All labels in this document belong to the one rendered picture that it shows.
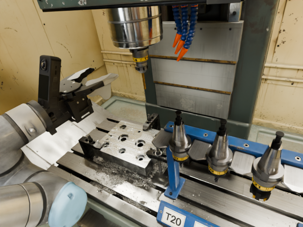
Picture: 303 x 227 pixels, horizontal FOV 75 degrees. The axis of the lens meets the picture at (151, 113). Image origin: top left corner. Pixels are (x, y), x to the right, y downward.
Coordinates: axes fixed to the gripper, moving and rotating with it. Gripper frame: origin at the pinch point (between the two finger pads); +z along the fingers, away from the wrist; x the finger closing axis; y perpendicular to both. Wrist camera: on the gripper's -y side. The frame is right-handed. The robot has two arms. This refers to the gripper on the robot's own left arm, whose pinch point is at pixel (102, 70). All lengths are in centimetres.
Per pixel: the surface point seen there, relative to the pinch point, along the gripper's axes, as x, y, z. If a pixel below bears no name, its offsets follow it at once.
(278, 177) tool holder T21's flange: 45.3, 19.6, 4.7
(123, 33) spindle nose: 2.2, -7.5, 8.4
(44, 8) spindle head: -7.4, -16.3, -5.2
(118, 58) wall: -93, 41, 85
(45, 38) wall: -104, 9, 34
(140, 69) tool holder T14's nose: 0.8, 5.6, 13.8
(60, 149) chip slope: -71, 69, -2
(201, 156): 28.4, 20.4, 2.0
